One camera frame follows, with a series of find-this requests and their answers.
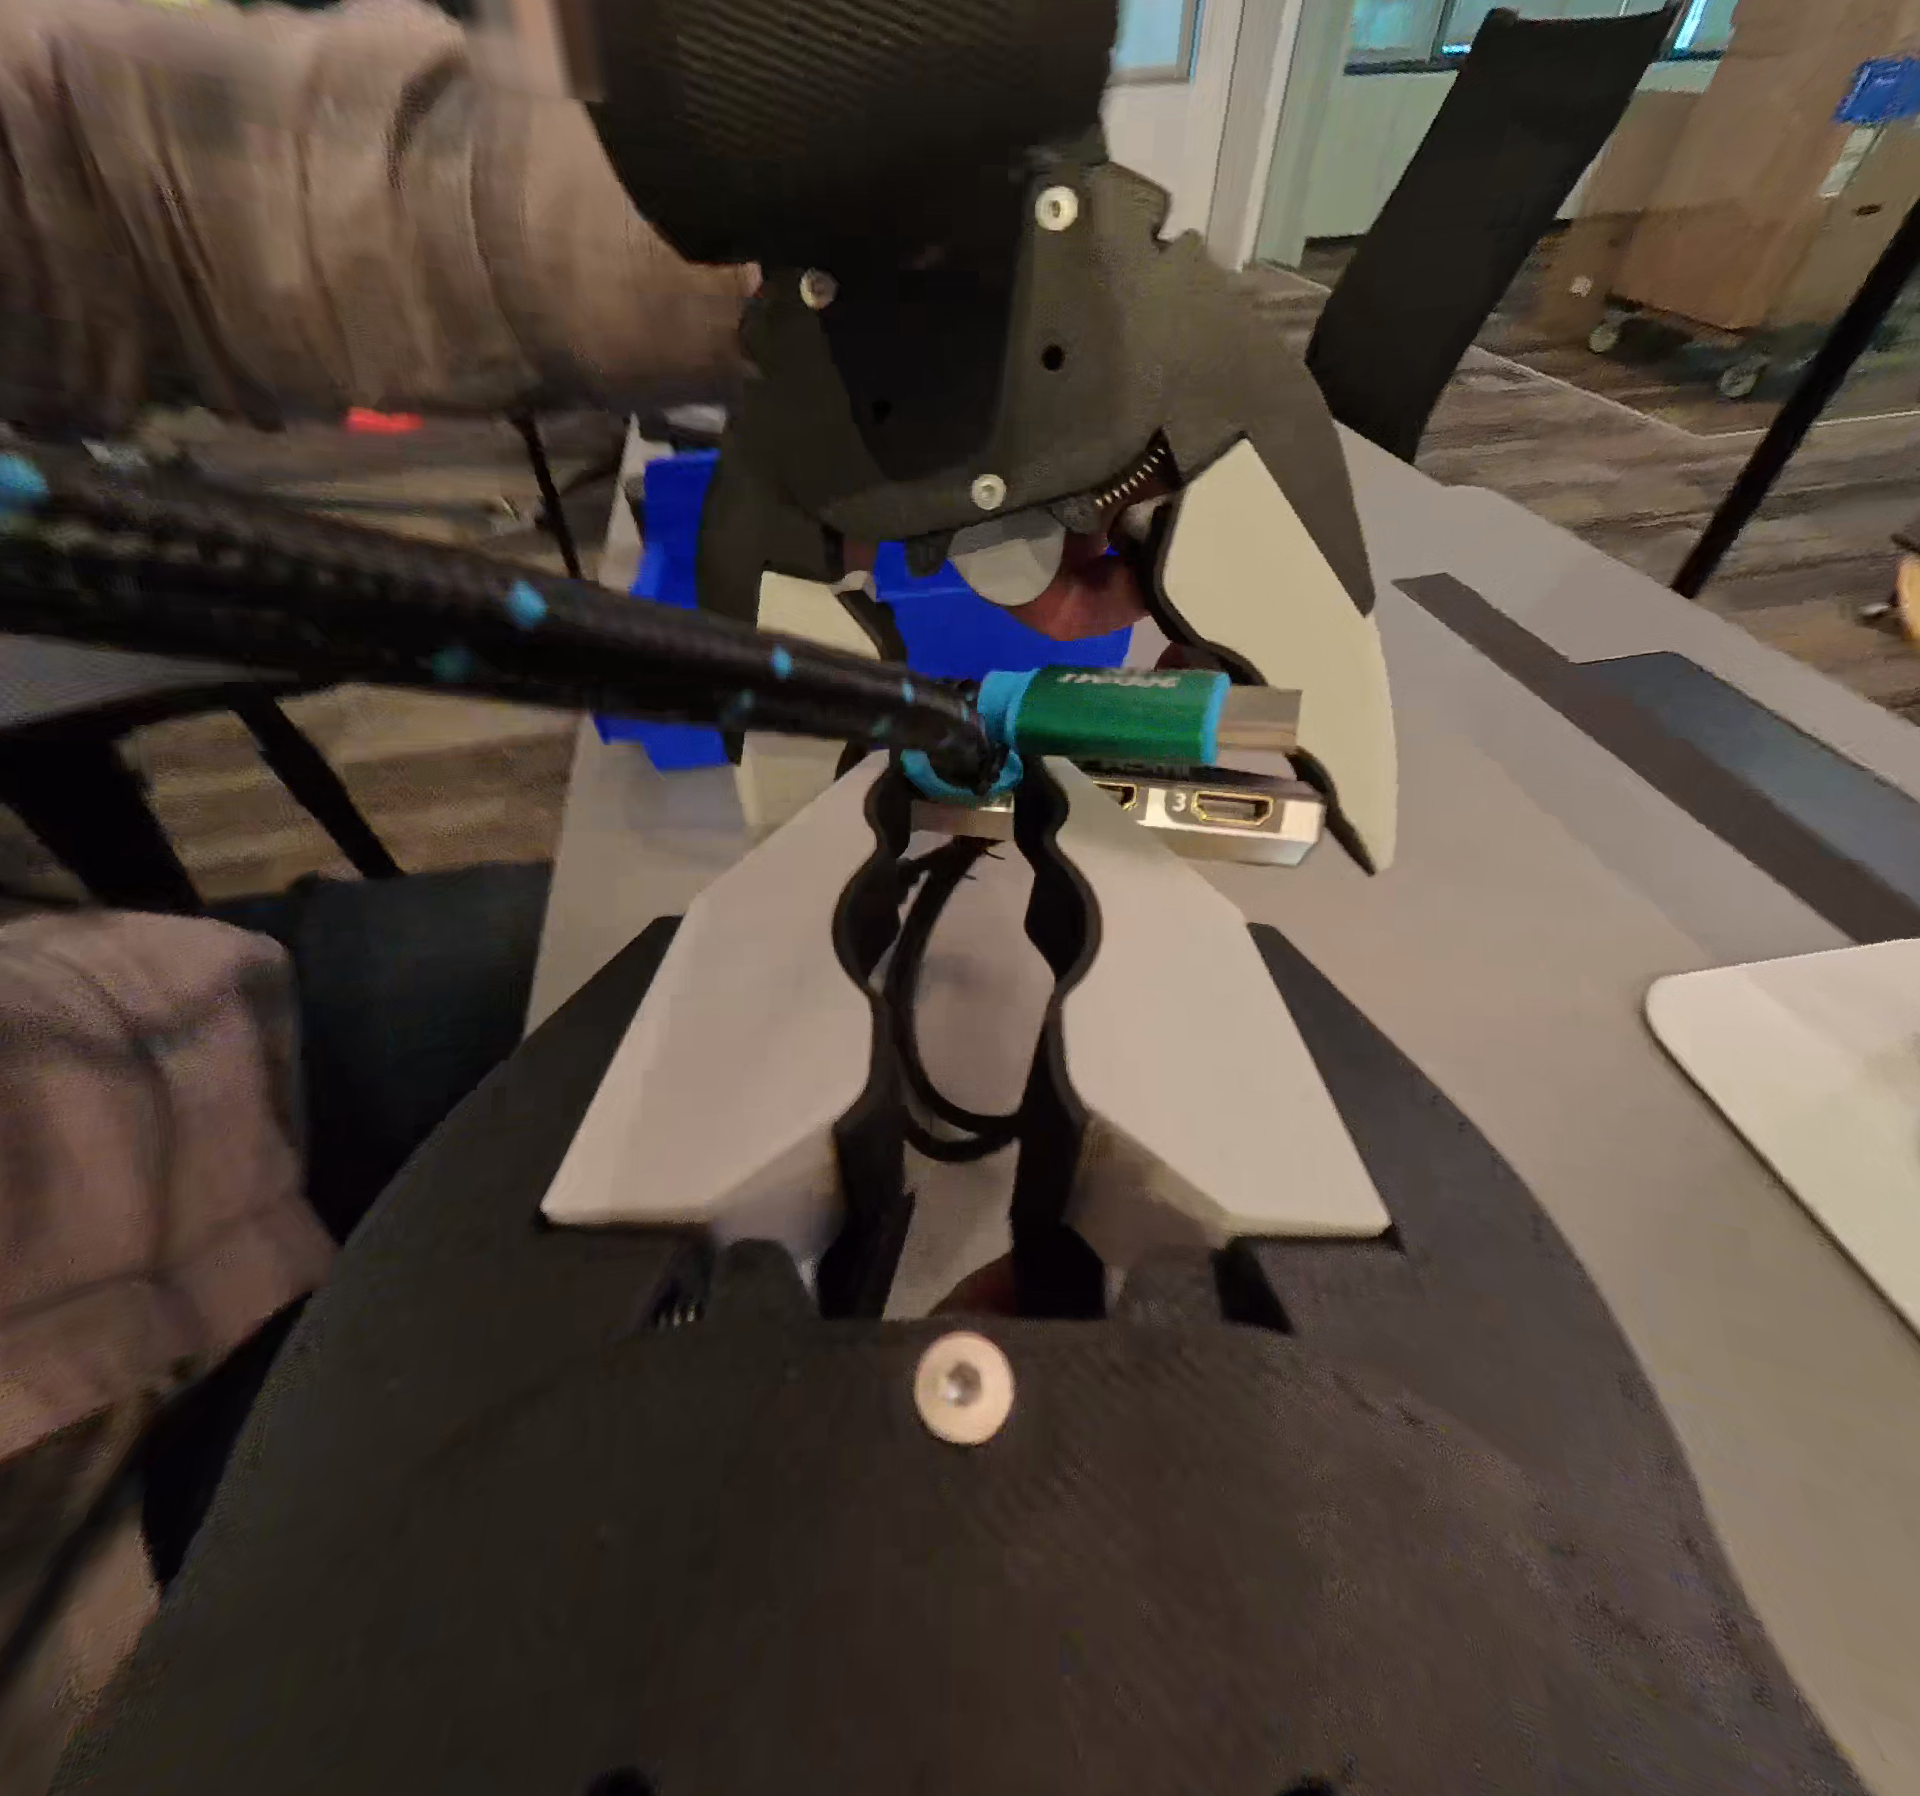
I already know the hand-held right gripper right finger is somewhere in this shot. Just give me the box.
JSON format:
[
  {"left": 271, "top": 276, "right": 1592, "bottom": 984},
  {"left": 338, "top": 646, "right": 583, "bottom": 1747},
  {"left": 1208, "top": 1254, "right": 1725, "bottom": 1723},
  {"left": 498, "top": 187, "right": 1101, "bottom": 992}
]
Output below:
[{"left": 1020, "top": 772, "right": 1390, "bottom": 1311}]

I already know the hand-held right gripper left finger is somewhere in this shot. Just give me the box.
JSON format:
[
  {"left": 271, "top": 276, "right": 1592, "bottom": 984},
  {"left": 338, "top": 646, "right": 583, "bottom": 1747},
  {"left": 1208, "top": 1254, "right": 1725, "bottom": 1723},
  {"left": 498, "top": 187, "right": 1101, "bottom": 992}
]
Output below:
[{"left": 547, "top": 772, "right": 916, "bottom": 1311}]

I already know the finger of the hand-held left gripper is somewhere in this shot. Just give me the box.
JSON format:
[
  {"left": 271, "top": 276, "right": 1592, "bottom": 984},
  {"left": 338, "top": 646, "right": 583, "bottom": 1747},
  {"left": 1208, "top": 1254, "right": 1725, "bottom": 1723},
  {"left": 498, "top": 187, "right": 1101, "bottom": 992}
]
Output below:
[
  {"left": 1156, "top": 441, "right": 1404, "bottom": 874},
  {"left": 737, "top": 567, "right": 992, "bottom": 839}
]

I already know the blue plastic bin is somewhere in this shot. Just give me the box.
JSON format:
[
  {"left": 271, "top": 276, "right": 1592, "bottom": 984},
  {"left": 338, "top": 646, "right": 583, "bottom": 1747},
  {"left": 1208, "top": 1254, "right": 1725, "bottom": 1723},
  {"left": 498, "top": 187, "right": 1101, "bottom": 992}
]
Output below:
[{"left": 594, "top": 447, "right": 1058, "bottom": 772}]

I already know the braided black hdmi cable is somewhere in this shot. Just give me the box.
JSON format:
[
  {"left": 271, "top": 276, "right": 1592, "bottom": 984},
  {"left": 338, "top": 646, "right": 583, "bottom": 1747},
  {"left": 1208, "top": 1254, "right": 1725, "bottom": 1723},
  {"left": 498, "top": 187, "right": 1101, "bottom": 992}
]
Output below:
[{"left": 0, "top": 441, "right": 1309, "bottom": 796}]

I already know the person's left forearm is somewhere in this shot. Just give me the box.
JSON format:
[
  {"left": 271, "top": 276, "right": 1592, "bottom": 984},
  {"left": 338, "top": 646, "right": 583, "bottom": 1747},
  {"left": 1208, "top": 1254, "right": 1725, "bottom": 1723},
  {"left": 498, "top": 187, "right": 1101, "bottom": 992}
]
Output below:
[{"left": 0, "top": 0, "right": 758, "bottom": 443}]

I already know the black office chair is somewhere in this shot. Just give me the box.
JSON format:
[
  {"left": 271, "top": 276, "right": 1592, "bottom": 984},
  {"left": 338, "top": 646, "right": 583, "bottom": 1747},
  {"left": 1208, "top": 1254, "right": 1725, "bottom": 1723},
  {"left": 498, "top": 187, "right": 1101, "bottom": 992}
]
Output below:
[{"left": 1302, "top": 3, "right": 1686, "bottom": 465}]

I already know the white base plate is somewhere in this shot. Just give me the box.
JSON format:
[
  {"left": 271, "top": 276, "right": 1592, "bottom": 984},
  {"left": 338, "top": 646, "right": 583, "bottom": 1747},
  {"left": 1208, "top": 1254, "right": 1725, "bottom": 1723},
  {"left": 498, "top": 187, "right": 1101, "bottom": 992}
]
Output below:
[{"left": 1646, "top": 942, "right": 1920, "bottom": 1338}]

